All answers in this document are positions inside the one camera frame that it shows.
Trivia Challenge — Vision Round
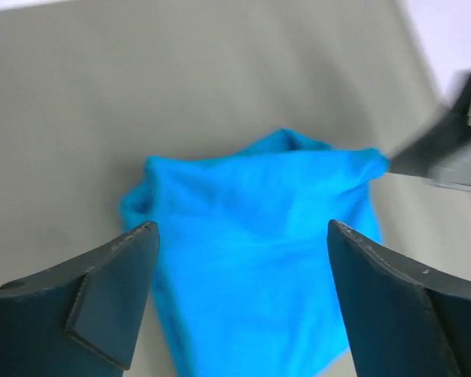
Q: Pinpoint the blue t shirt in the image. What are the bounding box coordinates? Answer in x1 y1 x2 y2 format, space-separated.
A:
120 130 389 376

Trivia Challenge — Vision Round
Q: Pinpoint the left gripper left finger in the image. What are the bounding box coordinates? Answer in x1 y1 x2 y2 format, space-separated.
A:
0 221 159 376

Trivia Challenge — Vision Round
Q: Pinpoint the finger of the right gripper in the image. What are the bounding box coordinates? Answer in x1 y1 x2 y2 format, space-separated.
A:
389 71 471 192

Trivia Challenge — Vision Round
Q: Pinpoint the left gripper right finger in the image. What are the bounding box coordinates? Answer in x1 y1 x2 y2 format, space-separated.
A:
327 220 471 377

